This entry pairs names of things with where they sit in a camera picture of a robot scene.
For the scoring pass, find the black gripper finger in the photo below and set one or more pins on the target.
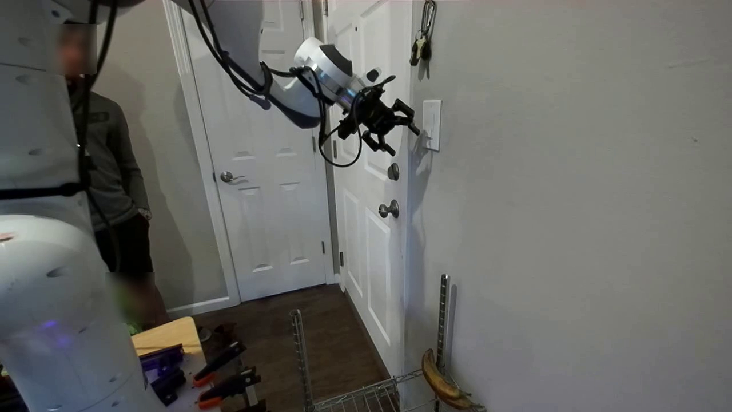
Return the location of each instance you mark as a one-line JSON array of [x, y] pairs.
[[380, 143], [405, 114]]

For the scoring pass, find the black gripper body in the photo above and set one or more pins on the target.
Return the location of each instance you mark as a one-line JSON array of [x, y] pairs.
[[369, 111]]

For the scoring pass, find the white wall light switch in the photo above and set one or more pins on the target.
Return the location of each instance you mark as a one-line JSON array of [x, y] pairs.
[[432, 126]]

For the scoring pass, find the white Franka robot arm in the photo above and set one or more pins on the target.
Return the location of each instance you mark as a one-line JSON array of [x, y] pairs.
[[47, 305]]

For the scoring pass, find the silver round door knob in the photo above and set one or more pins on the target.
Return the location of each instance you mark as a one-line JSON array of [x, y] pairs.
[[390, 209]]

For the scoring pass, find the keys on silver carabiner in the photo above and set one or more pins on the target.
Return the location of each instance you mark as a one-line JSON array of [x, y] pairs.
[[421, 45]]

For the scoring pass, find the white panelled entrance door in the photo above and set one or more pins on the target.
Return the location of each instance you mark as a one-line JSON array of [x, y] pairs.
[[366, 253]]

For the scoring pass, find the white interior door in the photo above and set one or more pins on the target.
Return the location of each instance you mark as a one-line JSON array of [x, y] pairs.
[[265, 212]]

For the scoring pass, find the yellow banana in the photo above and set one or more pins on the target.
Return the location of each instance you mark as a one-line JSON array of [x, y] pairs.
[[441, 381]]

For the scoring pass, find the person in grey sweater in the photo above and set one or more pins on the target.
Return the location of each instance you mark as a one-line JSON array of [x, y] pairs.
[[106, 167]]

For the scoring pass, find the red and black tool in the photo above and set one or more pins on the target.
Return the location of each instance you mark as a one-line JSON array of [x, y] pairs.
[[229, 386], [220, 361]]

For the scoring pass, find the cardboard box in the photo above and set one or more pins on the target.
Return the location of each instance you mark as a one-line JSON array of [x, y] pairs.
[[173, 335]]

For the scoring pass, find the black device on box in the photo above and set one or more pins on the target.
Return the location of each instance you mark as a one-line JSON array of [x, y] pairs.
[[163, 368]]

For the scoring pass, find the white interior door frame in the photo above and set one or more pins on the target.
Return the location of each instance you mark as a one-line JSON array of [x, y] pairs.
[[207, 190]]

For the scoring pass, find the slotted metal rack post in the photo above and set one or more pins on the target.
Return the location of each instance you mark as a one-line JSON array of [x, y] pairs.
[[302, 358], [441, 320]]

